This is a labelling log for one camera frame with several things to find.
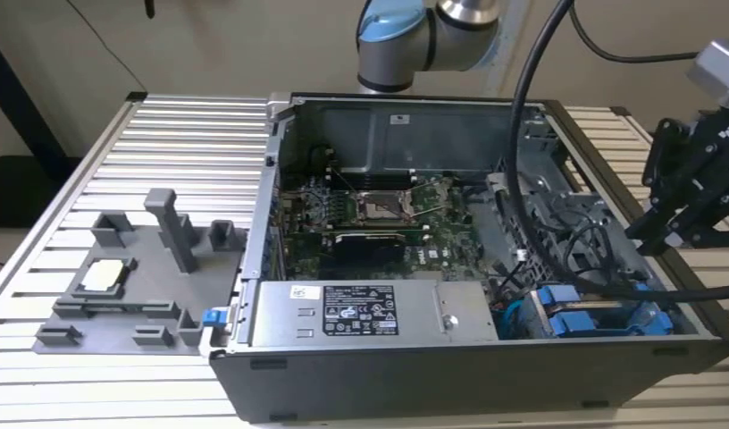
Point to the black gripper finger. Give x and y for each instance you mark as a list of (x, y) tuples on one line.
[(662, 156), (709, 232)]

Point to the hard disk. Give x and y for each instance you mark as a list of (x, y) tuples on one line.
[(572, 323), (557, 297)]

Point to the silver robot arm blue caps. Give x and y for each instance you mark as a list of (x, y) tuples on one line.
[(394, 53)]

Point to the silver metal disk bay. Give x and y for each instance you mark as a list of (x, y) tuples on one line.
[(614, 210)]

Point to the black table corner cap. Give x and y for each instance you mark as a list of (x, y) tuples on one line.
[(137, 95), (620, 111)]

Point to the socket locking lever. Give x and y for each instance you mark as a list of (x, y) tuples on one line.
[(433, 192)]

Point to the green motherboard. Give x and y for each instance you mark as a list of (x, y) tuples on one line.
[(448, 241)]

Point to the CPU socket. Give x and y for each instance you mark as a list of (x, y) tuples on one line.
[(384, 205)]

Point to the black RAM slots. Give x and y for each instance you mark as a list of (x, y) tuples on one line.
[(375, 179)]

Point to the black graphics card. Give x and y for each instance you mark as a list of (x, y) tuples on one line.
[(369, 252)]

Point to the black open PC case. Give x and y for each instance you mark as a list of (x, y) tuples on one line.
[(436, 380)]

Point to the silver power supply unit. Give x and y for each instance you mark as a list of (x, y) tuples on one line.
[(375, 313)]

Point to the blue case latch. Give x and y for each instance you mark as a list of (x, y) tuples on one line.
[(214, 317)]

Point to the grey parts rack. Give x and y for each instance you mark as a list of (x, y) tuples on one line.
[(155, 286)]

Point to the black hanging object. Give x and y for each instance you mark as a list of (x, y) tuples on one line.
[(150, 8)]

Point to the white CPU chip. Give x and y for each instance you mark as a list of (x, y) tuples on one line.
[(103, 275)]

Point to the black furniture frame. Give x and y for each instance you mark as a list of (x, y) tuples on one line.
[(18, 179)]

